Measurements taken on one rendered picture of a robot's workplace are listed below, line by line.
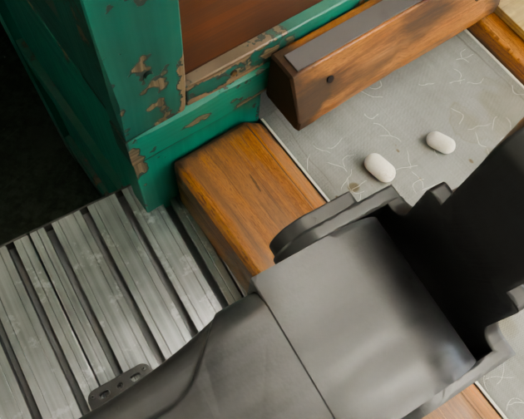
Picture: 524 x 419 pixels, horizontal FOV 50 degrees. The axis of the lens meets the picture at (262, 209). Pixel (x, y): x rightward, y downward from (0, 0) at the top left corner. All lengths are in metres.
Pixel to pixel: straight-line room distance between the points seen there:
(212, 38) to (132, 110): 0.09
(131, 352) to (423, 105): 0.44
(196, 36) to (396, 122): 0.29
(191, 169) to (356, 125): 0.20
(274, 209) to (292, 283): 0.38
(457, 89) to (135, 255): 0.44
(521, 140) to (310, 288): 0.09
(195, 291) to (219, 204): 0.12
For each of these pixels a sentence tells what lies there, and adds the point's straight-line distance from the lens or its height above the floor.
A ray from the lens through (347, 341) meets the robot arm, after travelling 0.20.
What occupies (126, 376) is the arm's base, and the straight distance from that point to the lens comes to 0.63.
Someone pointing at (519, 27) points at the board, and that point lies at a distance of 0.78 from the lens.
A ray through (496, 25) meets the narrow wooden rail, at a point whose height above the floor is 0.76.
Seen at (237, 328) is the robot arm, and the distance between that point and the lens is 0.20.
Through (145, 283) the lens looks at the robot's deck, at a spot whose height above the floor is 0.67.
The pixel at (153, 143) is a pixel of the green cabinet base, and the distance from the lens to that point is 0.55.
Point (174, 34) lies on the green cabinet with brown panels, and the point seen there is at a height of 0.95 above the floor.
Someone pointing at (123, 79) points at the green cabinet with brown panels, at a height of 0.93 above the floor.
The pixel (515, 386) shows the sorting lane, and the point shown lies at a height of 0.74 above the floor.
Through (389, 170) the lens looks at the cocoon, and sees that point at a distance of 0.63.
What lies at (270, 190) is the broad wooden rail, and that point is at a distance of 0.59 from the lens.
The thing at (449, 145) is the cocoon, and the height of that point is 0.76.
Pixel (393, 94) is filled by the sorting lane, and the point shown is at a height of 0.74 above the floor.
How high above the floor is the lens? 1.30
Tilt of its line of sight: 67 degrees down
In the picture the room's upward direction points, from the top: 11 degrees clockwise
